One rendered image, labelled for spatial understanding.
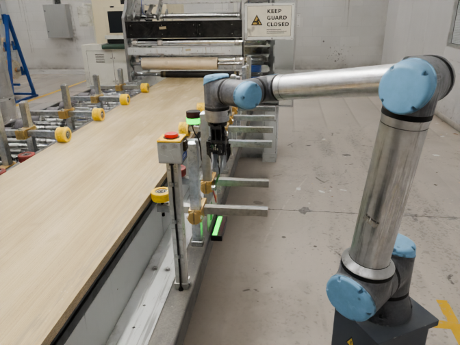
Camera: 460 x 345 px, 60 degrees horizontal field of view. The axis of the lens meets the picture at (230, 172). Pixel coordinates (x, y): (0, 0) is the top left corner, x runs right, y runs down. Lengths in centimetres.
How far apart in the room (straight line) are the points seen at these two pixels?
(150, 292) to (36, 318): 54
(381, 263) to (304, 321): 120
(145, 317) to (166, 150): 58
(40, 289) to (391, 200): 92
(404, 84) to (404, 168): 20
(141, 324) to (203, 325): 92
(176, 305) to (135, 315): 18
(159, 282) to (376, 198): 86
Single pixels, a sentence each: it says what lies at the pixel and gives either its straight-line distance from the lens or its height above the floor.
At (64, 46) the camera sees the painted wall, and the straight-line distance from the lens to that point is 1204.
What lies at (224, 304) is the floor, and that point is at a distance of 241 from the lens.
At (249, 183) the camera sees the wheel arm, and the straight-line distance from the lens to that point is 177.
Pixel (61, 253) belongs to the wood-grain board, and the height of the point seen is 90.
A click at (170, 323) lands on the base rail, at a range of 128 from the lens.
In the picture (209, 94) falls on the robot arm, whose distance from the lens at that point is 142.
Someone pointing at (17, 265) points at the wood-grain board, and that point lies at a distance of 131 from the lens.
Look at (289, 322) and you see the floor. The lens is 232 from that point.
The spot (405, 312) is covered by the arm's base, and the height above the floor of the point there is 64.
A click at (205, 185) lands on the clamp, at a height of 86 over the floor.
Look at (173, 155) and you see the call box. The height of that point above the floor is 118.
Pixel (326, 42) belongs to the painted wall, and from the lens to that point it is 1056.
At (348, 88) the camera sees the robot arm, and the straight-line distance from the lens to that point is 123.
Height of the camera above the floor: 156
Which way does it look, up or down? 22 degrees down
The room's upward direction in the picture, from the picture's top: 1 degrees counter-clockwise
